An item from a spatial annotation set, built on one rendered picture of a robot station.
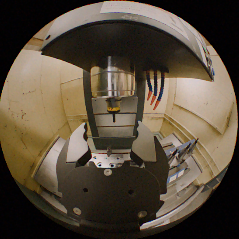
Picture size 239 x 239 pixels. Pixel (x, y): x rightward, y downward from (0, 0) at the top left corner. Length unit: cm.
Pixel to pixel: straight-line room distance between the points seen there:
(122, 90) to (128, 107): 55
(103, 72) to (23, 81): 103
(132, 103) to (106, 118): 32
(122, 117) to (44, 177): 128
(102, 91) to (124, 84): 6
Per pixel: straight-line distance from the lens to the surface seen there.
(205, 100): 104
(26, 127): 105
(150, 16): 16
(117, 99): 25
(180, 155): 43
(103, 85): 20
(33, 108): 110
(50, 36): 17
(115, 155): 62
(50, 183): 109
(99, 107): 74
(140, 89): 79
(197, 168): 118
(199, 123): 107
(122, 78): 20
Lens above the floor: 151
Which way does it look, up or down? 27 degrees down
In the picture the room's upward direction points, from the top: 1 degrees counter-clockwise
